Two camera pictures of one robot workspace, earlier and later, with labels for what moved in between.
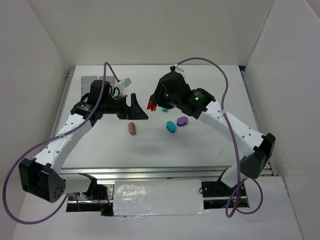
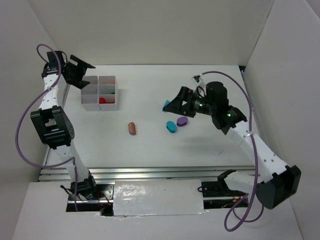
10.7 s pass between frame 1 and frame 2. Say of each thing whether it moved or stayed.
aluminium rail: stayed
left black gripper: moved
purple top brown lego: stayed
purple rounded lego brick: stayed
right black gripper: moved
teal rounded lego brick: stayed
